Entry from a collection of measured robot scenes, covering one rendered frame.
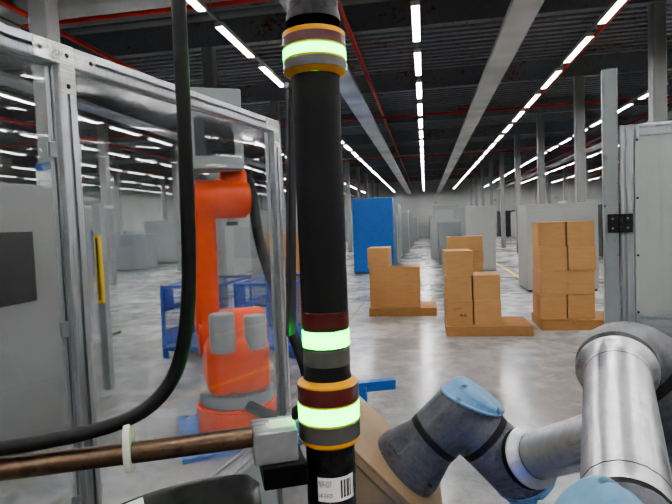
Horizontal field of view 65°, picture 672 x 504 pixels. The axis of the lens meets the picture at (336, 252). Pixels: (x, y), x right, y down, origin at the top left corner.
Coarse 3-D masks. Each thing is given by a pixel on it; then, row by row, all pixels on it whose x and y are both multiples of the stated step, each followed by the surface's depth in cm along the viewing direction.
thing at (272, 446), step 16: (288, 416) 38; (256, 432) 35; (272, 432) 35; (288, 432) 36; (256, 448) 35; (272, 448) 35; (288, 448) 36; (256, 464) 35; (272, 464) 35; (288, 464) 35; (304, 464) 35; (272, 480) 35; (288, 480) 35; (304, 480) 35; (288, 496) 36; (304, 496) 36
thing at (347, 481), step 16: (288, 0) 35; (304, 0) 35; (320, 0) 35; (336, 0) 36; (288, 16) 35; (304, 16) 38; (320, 16) 38; (336, 16) 35; (352, 448) 37; (320, 464) 36; (336, 464) 36; (352, 464) 37; (320, 480) 36; (336, 480) 36; (352, 480) 37; (320, 496) 36; (336, 496) 36; (352, 496) 37
